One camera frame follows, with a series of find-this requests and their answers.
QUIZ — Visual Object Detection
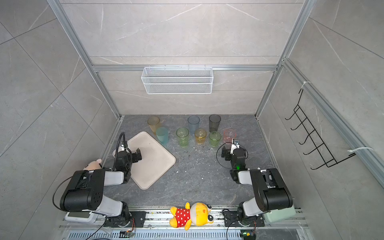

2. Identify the beige plastic tray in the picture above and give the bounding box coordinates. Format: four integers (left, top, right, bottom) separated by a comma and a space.
105, 132, 176, 190

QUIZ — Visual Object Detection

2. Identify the tall amber plastic cup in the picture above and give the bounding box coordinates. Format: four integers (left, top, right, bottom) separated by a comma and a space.
148, 116, 162, 135

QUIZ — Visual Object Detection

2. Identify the tall green plastic cup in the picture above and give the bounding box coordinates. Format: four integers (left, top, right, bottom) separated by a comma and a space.
176, 127, 190, 148

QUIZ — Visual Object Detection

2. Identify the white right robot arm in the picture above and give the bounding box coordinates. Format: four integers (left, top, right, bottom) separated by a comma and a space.
219, 140, 296, 227

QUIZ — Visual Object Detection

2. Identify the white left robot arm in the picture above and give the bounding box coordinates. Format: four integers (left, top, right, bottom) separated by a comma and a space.
52, 132, 142, 228

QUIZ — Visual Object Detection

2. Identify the pink plastic cup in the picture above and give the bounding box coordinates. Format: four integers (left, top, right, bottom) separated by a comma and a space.
223, 128, 237, 144

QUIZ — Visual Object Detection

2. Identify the teal plastic cup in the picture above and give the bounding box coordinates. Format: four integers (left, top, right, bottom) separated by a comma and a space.
156, 127, 169, 146

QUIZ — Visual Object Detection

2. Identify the pink boy plush doll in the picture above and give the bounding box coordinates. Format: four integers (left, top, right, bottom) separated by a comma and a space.
84, 159, 103, 171

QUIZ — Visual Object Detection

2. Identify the short green plastic cup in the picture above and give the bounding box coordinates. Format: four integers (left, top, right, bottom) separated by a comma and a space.
209, 131, 222, 147

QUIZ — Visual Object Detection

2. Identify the short amber plastic cup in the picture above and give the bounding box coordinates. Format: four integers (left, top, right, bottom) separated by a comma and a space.
195, 128, 207, 145

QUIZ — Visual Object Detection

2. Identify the dark grey plastic cup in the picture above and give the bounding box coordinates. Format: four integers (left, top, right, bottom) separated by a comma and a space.
209, 114, 221, 132

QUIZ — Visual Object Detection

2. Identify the blue plastic cup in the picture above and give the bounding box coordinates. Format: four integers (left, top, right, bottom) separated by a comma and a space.
188, 115, 200, 135

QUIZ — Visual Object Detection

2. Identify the white digital timer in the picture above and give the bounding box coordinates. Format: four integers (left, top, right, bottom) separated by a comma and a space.
64, 212, 98, 225

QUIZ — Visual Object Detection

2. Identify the mint green pouch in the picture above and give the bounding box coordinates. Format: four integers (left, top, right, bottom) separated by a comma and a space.
263, 206, 296, 224

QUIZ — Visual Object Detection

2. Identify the yellow bear plush toy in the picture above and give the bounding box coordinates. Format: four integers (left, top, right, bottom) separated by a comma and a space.
169, 202, 214, 231

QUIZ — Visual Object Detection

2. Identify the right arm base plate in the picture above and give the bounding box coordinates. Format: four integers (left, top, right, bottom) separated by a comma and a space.
222, 209, 265, 228

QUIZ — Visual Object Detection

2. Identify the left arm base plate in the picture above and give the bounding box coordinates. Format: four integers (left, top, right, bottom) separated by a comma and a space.
103, 211, 147, 228

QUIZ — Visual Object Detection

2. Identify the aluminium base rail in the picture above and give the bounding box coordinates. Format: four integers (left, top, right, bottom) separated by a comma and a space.
58, 206, 310, 232

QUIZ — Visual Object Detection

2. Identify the white wire mesh basket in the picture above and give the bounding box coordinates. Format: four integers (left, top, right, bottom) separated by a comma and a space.
141, 67, 214, 95

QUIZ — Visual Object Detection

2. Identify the black wire hook rack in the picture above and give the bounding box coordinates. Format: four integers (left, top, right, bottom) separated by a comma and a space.
285, 89, 356, 171

